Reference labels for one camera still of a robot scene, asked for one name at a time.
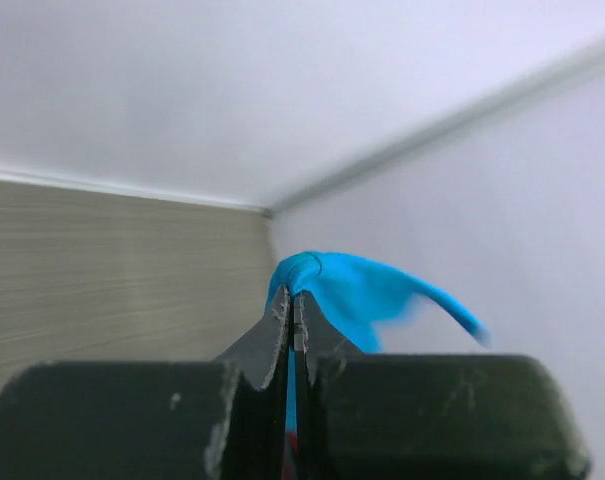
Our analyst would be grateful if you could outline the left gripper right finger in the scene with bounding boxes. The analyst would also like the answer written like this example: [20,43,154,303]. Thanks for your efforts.
[292,292,592,479]

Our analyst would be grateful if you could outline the right aluminium frame post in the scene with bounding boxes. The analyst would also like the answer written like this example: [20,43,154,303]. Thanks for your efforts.
[263,37,605,219]

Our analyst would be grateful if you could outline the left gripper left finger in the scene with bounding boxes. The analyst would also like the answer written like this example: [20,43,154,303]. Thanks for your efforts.
[0,288,291,479]

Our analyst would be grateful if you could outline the blue t shirt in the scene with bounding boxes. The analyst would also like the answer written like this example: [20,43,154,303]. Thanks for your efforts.
[262,249,493,436]

